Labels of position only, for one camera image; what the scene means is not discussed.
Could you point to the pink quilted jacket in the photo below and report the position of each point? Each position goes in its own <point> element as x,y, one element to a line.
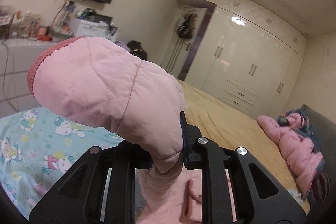
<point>94,82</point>

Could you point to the white bedroom door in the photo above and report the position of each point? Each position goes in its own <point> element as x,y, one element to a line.
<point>178,49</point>

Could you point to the white drawer chest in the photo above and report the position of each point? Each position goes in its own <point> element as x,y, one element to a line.
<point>81,27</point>

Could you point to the purple garment on chair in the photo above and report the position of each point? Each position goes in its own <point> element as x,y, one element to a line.
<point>123,45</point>

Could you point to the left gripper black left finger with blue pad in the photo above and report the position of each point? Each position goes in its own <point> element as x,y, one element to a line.
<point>98,188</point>

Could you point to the blue Hello Kitty sheet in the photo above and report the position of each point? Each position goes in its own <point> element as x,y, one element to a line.
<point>37,148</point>

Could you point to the black bag on chair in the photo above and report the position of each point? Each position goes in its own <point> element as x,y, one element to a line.
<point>136,49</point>

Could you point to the striped dark pillow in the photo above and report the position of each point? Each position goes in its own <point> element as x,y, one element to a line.
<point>320,188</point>

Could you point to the grey low cabinet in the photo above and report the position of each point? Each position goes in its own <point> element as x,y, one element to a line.
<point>17,55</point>

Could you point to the dark grey headboard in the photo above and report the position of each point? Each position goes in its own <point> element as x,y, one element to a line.
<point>324,130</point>

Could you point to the bags hanging on door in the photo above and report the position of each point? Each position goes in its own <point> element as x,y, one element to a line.
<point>186,30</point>

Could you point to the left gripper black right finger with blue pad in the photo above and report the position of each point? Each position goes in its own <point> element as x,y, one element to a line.
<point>236,187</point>

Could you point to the pink puffy coat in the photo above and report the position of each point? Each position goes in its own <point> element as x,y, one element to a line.
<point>293,134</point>

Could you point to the tan bed blanket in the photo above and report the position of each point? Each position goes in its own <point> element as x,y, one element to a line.
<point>230,129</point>

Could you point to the white wardrobe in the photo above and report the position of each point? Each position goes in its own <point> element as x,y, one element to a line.
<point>249,58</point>

